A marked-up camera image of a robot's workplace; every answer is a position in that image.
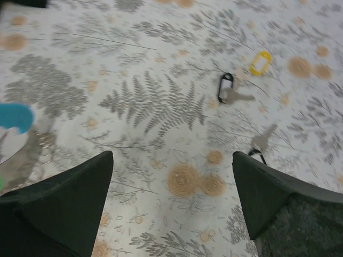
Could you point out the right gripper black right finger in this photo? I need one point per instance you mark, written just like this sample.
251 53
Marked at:
286 216

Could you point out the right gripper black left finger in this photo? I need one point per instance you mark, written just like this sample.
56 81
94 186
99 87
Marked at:
58 216

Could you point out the yellow key tag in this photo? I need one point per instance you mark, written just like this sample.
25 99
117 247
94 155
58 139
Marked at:
260 63

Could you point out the floral table mat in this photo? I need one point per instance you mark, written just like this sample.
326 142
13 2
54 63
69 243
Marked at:
141 78

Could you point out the black cloth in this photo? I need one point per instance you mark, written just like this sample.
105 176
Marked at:
29 3

